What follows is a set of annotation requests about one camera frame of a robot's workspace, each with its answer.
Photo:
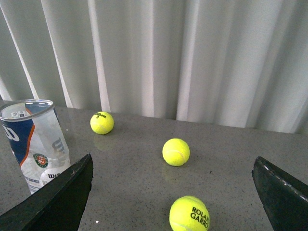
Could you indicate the tennis ball Wilson back centre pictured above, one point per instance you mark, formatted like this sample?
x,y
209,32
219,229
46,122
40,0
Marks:
x,y
102,123

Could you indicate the white pleated curtain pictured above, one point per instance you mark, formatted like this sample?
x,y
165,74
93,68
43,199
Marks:
x,y
239,63

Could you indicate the tennis ball plain right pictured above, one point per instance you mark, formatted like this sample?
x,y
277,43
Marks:
x,y
176,152

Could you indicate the clear tennis ball can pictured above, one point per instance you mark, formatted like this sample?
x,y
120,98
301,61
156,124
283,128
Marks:
x,y
36,139

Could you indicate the tennis ball Roland Garros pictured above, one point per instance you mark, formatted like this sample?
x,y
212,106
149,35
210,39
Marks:
x,y
189,213

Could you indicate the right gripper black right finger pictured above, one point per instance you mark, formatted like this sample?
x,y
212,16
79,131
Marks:
x,y
284,198

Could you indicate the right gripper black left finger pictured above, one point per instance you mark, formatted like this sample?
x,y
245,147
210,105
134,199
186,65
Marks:
x,y
57,206

